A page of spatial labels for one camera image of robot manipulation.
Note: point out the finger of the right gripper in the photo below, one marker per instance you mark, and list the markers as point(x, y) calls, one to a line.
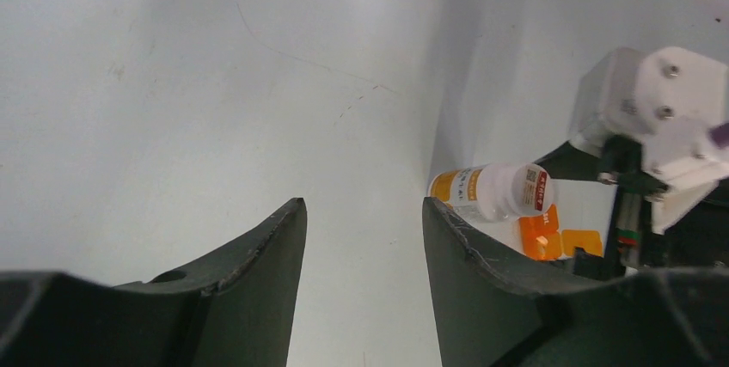
point(568, 162)

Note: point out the white pill bottle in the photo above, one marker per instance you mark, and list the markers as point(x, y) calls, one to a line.
point(495, 192)

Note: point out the orange pill organizer box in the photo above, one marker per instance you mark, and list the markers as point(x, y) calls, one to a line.
point(544, 238)

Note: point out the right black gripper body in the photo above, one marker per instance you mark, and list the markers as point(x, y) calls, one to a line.
point(698, 238)

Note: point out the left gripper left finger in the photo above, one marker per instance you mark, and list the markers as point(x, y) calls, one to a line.
point(231, 307)

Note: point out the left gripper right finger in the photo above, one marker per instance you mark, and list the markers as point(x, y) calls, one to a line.
point(496, 307)

